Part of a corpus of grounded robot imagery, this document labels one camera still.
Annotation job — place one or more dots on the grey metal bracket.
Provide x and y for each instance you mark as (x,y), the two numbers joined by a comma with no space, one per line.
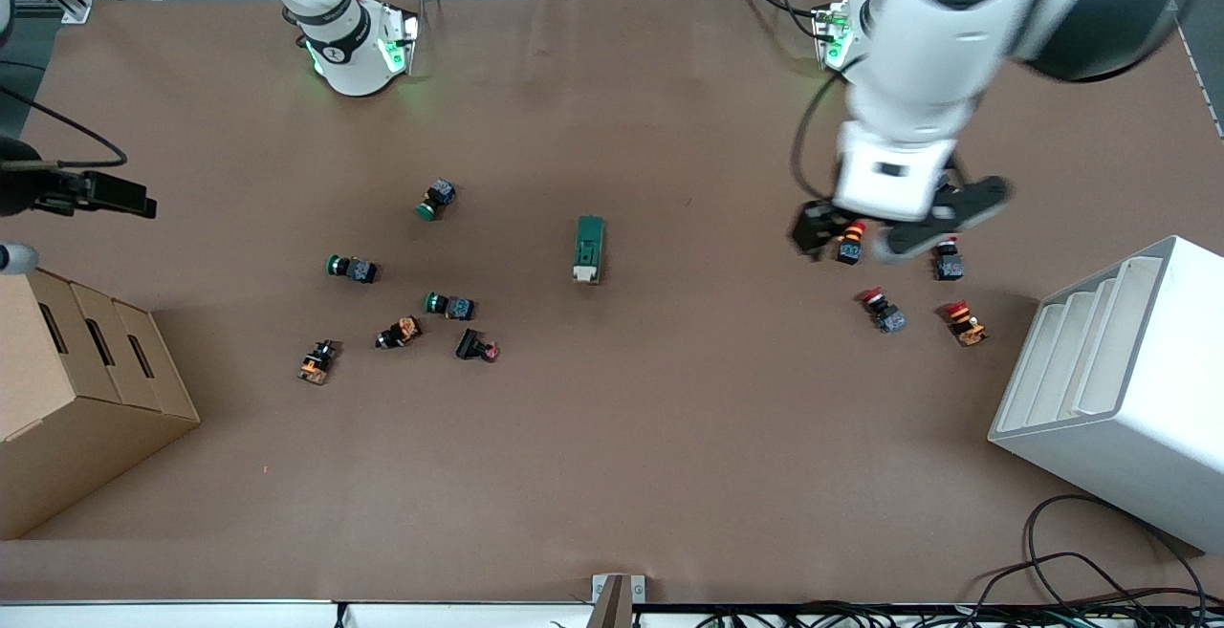
(617,599)

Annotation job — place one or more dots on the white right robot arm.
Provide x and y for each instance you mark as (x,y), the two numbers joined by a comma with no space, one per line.
(349,45)

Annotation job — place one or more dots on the black orange selector switch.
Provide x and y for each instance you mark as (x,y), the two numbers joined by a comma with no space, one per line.
(317,363)
(400,332)

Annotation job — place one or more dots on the green load switch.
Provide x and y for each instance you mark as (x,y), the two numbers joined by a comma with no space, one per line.
(589,241)

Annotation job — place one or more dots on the brown paper table cover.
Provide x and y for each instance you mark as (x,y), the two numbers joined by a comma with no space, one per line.
(612,437)

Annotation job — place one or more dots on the white tiered storage bin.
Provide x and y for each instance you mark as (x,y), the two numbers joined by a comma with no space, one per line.
(1138,418)

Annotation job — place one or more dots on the green pushbutton switch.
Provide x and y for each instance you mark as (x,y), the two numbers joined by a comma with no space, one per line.
(438,196)
(356,270)
(453,306)

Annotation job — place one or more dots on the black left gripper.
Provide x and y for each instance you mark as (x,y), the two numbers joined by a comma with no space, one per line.
(814,224)

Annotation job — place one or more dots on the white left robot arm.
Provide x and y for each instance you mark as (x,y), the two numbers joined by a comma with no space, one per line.
(937,45)

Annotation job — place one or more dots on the red mushroom button orange block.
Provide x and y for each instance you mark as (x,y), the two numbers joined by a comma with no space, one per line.
(966,324)
(851,248)

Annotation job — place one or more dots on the red pushbutton with blue block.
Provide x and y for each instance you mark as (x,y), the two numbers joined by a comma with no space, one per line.
(885,313)
(950,267)

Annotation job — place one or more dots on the black switch with red block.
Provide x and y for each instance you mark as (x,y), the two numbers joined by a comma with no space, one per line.
(473,345)

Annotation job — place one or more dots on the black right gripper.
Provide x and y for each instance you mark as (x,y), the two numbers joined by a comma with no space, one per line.
(29,190)

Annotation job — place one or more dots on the brown cardboard box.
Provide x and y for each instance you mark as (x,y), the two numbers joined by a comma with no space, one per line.
(67,418)

